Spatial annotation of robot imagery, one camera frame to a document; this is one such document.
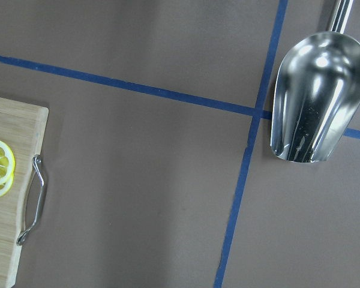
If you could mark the bamboo cutting board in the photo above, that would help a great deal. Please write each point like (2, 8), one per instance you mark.
(22, 128)

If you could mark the middle lemon slice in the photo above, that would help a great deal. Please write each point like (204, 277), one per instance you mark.
(5, 187)

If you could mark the steel scoop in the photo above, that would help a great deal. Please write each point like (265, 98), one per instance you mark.
(317, 92)

